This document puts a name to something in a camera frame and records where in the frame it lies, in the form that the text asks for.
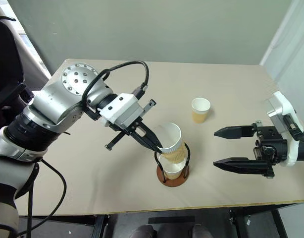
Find thin black hanging cable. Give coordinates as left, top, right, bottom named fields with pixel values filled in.
left=26, top=163, right=40, bottom=238

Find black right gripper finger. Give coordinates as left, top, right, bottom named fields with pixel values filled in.
left=214, top=125, right=258, bottom=140
left=213, top=157, right=275, bottom=179

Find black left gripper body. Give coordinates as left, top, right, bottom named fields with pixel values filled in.
left=101, top=99, right=157, bottom=151

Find black metal table frame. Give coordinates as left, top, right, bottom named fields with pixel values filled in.
left=18, top=202, right=300, bottom=238

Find dark rounded shape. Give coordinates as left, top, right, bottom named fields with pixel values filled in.
left=191, top=224, right=214, bottom=238
left=130, top=224, right=158, bottom=238

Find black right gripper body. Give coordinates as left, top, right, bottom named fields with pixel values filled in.
left=253, top=120, right=289, bottom=166

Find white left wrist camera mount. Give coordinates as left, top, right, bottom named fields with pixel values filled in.
left=99, top=93, right=146, bottom=131

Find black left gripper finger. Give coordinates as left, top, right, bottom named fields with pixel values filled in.
left=129, top=131, right=161, bottom=153
left=135, top=121, right=164, bottom=149

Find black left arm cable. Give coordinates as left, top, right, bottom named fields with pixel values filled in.
left=81, top=60, right=150, bottom=122

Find black wire cup holder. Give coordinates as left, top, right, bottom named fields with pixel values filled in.
left=154, top=143, right=192, bottom=187

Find black floor strip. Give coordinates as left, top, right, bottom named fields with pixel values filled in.
left=148, top=216, right=196, bottom=225

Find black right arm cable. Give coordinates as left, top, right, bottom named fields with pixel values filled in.
left=284, top=115, right=304, bottom=141

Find thick black hanging cable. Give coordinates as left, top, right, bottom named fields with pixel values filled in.
left=17, top=158, right=68, bottom=237

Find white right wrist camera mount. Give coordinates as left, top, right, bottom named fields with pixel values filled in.
left=264, top=91, right=304, bottom=167

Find brown ribbed paper cup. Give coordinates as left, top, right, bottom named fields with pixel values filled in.
left=162, top=161, right=187, bottom=180
left=191, top=97, right=211, bottom=124
left=156, top=121, right=190, bottom=165

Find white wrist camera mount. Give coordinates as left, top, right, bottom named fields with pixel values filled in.
left=99, top=93, right=146, bottom=131
left=264, top=91, right=304, bottom=167

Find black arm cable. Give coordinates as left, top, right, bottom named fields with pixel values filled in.
left=81, top=60, right=150, bottom=122
left=284, top=115, right=304, bottom=141

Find large black rounded object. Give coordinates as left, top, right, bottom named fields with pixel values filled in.
left=0, top=15, right=34, bottom=115

